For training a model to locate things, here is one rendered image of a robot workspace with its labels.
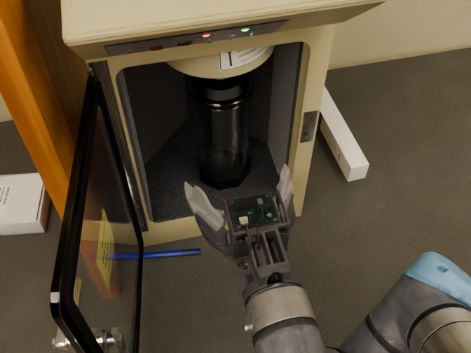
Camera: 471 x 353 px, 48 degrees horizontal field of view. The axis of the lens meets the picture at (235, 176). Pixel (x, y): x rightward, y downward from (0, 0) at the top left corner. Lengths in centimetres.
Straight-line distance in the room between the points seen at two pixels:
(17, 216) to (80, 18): 61
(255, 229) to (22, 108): 29
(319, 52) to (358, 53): 66
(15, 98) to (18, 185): 54
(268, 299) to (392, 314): 13
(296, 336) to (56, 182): 35
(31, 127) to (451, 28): 112
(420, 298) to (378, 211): 51
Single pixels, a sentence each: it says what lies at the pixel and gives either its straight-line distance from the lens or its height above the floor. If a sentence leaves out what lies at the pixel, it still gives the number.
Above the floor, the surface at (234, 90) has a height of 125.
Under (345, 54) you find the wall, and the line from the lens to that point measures 138.
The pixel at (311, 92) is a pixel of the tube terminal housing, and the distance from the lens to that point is 79.
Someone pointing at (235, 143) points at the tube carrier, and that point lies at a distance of 89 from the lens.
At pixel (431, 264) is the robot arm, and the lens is 60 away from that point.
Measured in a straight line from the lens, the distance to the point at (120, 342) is 65.
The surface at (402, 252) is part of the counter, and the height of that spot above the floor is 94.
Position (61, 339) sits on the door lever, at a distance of 67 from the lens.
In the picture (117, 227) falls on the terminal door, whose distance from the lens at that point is 74.
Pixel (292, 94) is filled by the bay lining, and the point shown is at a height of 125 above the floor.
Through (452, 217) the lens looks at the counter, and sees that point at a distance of 112.
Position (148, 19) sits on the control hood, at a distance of 51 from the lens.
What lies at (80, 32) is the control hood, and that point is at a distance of 51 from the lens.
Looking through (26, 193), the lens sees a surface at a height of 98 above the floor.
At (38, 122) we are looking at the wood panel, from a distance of 62.
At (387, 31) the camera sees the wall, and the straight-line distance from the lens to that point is 139.
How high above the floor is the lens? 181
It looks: 52 degrees down
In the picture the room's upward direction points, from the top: straight up
